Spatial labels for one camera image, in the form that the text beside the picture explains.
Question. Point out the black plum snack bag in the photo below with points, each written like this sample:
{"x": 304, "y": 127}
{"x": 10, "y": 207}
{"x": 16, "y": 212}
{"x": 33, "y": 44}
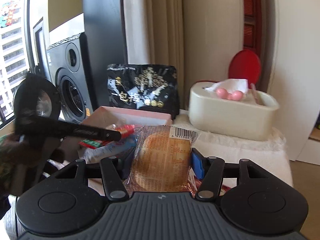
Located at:
{"x": 146, "y": 87}

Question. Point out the pink balls on tissue box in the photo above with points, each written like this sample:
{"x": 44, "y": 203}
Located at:
{"x": 234, "y": 96}

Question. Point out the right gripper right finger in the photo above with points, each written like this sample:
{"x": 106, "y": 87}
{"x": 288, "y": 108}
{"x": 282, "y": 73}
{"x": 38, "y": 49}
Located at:
{"x": 209, "y": 171}

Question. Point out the cream tissue box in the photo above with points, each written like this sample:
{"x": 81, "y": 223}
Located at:
{"x": 246, "y": 119}

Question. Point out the beige curtain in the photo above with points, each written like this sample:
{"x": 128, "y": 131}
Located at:
{"x": 198, "y": 37}

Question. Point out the red chicken feet packet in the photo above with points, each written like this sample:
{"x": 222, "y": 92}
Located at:
{"x": 116, "y": 134}

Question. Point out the white woven table cloth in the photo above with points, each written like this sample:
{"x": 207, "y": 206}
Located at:
{"x": 270, "y": 154}

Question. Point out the blue seaweed snack packet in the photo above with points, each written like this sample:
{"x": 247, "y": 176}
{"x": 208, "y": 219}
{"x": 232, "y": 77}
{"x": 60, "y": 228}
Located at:
{"x": 119, "y": 149}

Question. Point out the black speaker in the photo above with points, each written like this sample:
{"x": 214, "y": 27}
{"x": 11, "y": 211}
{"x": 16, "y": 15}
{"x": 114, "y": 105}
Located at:
{"x": 71, "y": 74}

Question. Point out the pink cardboard box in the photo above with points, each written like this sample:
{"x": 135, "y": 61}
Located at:
{"x": 105, "y": 116}

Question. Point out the red round lid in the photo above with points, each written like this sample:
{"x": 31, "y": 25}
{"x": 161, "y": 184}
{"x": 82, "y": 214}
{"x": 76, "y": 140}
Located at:
{"x": 245, "y": 65}

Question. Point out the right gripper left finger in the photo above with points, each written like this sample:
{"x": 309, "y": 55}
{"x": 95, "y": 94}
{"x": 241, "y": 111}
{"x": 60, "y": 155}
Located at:
{"x": 113, "y": 186}

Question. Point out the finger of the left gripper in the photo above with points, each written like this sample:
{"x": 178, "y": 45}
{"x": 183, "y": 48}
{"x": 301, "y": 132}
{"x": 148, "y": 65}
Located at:
{"x": 72, "y": 129}

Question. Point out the round pastry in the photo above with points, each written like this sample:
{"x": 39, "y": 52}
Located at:
{"x": 162, "y": 161}

